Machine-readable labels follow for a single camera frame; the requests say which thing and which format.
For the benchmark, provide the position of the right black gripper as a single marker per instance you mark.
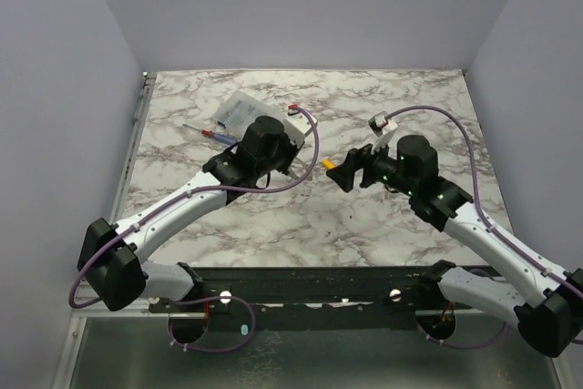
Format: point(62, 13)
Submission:
point(365, 167)

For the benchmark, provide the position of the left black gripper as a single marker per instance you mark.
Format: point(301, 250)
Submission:
point(293, 150)

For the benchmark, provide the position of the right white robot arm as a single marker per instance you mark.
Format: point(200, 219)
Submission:
point(538, 298)

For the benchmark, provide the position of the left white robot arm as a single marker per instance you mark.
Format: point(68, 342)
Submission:
point(114, 259)

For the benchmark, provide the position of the blue red screwdriver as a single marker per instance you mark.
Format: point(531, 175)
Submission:
point(218, 137)

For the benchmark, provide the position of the clear plastic parts box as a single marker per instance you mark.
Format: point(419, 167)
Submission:
point(240, 110)

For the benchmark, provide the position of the yellow handled screwdriver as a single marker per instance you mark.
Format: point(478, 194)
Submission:
point(327, 163)

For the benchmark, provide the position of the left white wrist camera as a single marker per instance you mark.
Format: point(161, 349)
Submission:
point(294, 127)

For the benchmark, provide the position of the left aluminium side rail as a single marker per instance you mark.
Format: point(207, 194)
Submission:
point(138, 120)

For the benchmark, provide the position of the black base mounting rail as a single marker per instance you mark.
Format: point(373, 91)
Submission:
point(311, 299)

